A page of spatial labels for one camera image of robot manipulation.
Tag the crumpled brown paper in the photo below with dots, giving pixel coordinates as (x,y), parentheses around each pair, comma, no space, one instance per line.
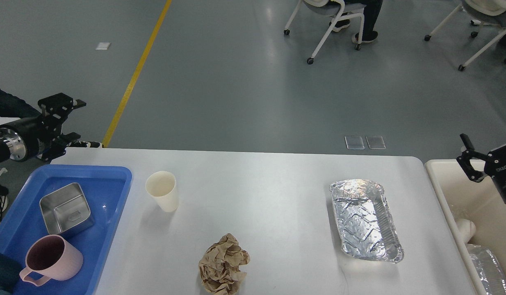
(219,267)

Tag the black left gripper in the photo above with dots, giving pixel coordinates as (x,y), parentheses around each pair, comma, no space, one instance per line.
(24,139)

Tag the white cup in bin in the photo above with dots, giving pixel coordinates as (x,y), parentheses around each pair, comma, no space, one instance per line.
(466,229)

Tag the cream plastic bin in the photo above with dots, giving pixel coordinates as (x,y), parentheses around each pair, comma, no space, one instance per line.
(479,203)

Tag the white office chair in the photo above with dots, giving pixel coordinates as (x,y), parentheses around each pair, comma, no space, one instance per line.
(337,11)

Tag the steel rectangular container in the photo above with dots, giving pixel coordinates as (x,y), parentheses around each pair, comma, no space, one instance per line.
(66,211)

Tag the pink mug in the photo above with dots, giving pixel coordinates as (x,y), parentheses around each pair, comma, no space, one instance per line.
(51,257)

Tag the seated person dark trousers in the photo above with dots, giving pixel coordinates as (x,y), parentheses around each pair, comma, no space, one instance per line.
(371,12)

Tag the white chair at right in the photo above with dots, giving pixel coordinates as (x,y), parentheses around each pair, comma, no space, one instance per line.
(485,12)

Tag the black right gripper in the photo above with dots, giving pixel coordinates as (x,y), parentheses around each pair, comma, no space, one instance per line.
(495,165)

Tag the blue plastic tray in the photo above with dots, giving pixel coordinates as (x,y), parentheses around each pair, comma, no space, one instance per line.
(105,188)

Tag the cream paper cup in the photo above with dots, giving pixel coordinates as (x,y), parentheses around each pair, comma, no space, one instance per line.
(162,187)

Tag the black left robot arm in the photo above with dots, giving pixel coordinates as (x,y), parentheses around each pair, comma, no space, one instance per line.
(40,136)

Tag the foil tray in bin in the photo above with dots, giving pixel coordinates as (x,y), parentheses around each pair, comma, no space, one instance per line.
(488,269)

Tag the aluminium foil tray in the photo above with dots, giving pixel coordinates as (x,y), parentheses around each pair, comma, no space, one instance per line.
(364,221)

